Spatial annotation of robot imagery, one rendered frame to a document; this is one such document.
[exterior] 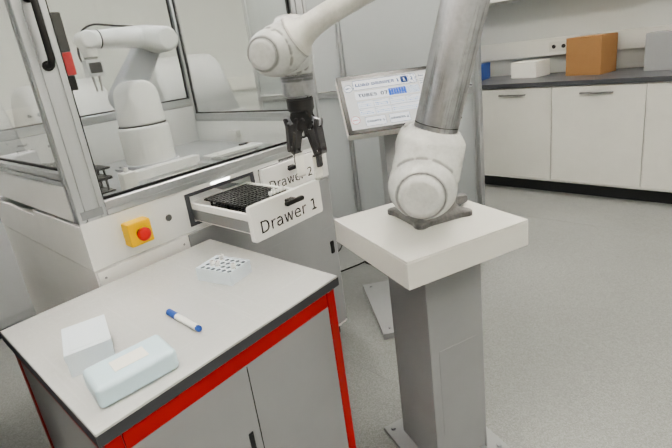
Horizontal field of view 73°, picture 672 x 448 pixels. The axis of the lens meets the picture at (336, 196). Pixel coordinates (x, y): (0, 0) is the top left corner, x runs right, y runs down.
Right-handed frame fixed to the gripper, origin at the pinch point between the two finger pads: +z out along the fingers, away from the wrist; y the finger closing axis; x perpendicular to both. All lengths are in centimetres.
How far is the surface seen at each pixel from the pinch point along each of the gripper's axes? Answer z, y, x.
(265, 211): 10.6, 8.1, 12.0
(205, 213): 13.7, 34.2, 15.8
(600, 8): -40, 4, -355
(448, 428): 83, -35, -10
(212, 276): 22.5, 9.6, 32.0
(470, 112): 11, 25, -158
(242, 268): 21.7, 4.4, 25.8
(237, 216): 12.3, 17.2, 15.5
